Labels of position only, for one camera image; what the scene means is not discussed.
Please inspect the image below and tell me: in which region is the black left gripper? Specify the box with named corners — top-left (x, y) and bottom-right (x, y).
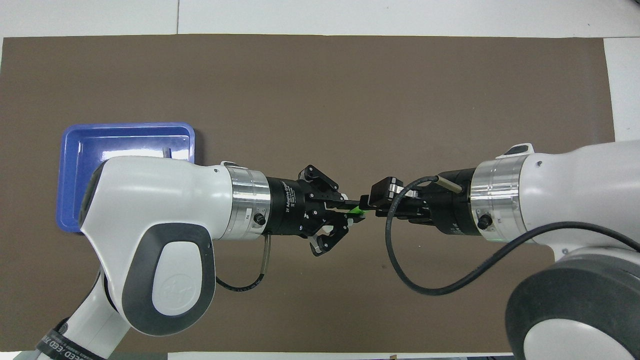
top-left (267, 164), bottom-right (368, 257)

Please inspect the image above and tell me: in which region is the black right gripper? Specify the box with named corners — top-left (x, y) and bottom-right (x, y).
top-left (368, 167), bottom-right (473, 238)

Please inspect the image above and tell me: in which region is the brown table mat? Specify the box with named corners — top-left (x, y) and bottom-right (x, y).
top-left (0, 33), bottom-right (617, 354)

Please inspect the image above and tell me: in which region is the blue plastic tray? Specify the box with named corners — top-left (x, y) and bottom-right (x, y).
top-left (56, 122), bottom-right (197, 235)

